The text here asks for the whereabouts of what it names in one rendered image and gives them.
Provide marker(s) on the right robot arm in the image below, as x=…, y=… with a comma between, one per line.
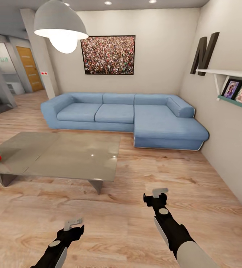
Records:
x=186, y=251

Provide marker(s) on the door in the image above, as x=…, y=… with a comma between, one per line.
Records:
x=30, y=68

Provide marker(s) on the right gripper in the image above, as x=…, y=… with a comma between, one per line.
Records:
x=151, y=201

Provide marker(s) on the sofa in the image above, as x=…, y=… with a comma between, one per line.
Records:
x=157, y=121

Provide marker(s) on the coffee table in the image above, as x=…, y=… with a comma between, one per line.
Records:
x=59, y=155

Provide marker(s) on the room light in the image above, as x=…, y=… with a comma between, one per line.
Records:
x=55, y=14

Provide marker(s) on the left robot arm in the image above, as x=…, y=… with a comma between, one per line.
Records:
x=56, y=253

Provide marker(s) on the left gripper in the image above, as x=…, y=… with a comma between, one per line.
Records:
x=73, y=234

